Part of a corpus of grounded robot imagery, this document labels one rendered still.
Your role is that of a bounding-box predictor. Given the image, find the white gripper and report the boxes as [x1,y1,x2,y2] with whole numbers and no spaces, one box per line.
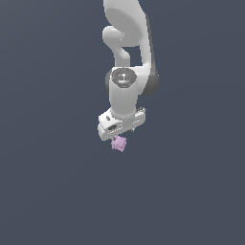
[97,106,147,142]

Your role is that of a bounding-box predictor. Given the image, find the small pink object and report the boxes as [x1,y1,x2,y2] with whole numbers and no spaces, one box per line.
[111,135,127,153]

